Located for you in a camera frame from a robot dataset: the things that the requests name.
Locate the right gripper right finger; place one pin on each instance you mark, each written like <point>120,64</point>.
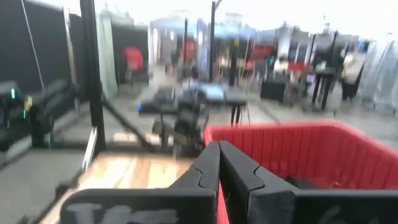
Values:
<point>311,208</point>

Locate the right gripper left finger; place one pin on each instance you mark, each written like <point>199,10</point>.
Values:
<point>140,205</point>

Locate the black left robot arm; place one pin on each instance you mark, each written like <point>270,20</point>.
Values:
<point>186,121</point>

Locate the red plastic bin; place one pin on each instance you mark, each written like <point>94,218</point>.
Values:
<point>311,149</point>

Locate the black crate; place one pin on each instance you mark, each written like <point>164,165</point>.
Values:
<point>273,91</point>

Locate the grey desk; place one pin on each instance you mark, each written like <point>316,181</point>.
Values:
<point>236,99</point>

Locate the blue-screened laptop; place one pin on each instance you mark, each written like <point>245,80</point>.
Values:
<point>214,92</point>

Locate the black table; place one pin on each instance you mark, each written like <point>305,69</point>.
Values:
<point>325,73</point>

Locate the black device with green lights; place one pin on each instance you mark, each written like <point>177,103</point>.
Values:
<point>46,102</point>

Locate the person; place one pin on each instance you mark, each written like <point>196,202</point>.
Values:
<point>351,74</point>
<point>281,66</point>

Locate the clear plastic curtain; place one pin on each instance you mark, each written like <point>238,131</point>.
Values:
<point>381,71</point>

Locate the grey-green curtain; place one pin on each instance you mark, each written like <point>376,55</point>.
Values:
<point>107,53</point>

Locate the black pole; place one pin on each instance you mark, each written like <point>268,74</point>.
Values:
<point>212,40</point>

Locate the black partition panel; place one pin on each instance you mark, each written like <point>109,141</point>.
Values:
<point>18,40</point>

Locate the black metal frame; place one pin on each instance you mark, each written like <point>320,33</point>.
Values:
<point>93,93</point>

